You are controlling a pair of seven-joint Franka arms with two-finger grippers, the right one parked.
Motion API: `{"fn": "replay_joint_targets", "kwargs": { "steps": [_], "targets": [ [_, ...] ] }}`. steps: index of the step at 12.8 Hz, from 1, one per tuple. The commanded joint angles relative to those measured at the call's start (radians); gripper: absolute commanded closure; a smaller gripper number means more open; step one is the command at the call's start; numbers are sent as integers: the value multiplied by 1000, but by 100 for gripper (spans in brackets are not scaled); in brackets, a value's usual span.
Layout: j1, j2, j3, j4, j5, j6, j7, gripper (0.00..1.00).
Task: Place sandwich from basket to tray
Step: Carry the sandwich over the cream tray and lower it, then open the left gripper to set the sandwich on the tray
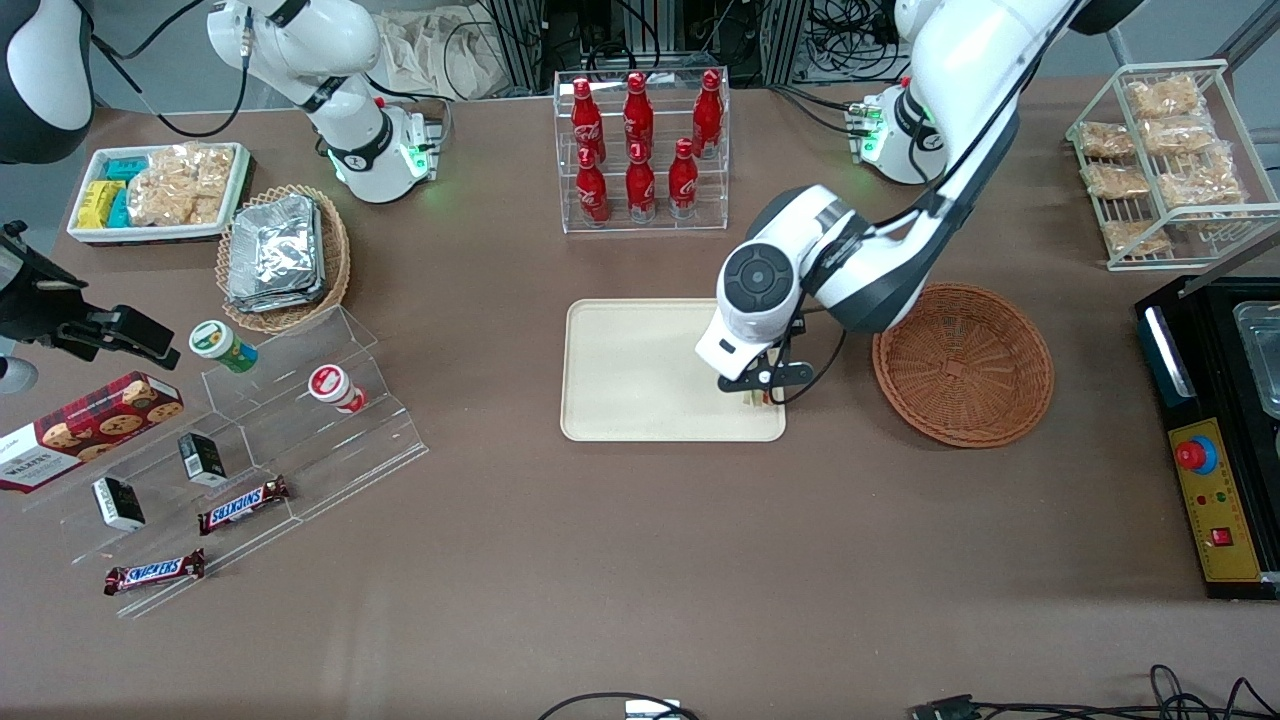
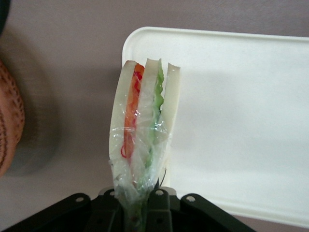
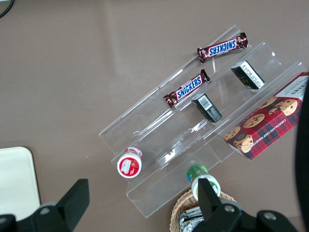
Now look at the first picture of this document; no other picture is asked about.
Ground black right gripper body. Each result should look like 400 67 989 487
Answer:
0 221 93 347

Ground beige plastic tray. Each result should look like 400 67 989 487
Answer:
560 298 787 443

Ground white rectangular snack tray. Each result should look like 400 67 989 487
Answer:
66 142 252 245

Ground oval light wicker basket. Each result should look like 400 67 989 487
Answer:
215 184 352 334

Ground round brown wicker basket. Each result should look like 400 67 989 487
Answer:
872 283 1055 448

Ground green lidded cup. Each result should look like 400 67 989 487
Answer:
189 319 259 375

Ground red tartan cookie box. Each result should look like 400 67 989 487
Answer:
0 370 186 494

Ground yellow snack packet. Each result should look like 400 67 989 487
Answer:
76 179 127 230

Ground clear acrylic bottle rack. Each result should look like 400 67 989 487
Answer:
553 67 732 235

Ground small black box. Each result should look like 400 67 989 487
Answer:
177 431 229 488
91 476 147 533

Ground silver foil packet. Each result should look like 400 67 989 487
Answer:
230 195 324 299
225 282 330 315

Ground clear bag of crackers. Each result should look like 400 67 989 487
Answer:
126 142 237 228

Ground red cola bottle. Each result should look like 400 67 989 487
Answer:
622 72 656 161
692 69 725 159
667 138 700 220
625 142 659 224
570 78 608 166
575 147 611 227

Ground brown Snickers bar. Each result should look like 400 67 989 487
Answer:
103 547 207 597
196 475 293 536

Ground red lidded cup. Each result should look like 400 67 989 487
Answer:
307 364 368 415

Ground clear acrylic stepped display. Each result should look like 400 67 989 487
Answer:
20 305 431 620

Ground clear bagged pastry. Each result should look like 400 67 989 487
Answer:
1082 162 1152 200
1099 219 1172 257
1157 150 1247 209
1077 121 1137 162
1139 114 1220 157
1126 74 1207 120

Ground beige crumpled cloth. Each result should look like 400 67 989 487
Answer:
377 8 503 102

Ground red emergency stop button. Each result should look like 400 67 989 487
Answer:
1174 436 1220 477

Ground black machine with yellow panel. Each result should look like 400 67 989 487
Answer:
1134 275 1280 602

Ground clear plastic container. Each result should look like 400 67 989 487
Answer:
1232 299 1280 420

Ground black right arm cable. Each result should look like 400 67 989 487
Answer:
88 0 253 140

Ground aluminium frame post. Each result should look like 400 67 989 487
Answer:
758 0 812 87
488 0 547 97

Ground white wire rack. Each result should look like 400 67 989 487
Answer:
1064 59 1280 273

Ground black cable with white plug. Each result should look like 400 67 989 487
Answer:
537 691 702 720

